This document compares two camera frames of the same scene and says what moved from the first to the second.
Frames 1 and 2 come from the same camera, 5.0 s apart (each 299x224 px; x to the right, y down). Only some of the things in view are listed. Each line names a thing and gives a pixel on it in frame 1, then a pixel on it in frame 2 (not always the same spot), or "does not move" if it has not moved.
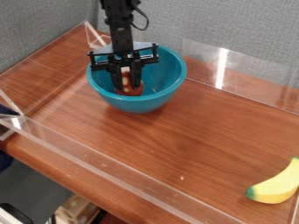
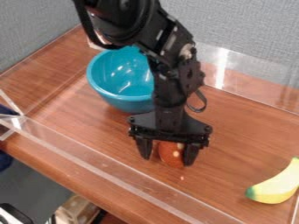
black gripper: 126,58 → 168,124
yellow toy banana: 278,188 does not move
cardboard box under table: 76,211 does not move
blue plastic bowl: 163,77 does not move
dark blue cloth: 4,159 does not move
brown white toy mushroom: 126,88 → 168,151
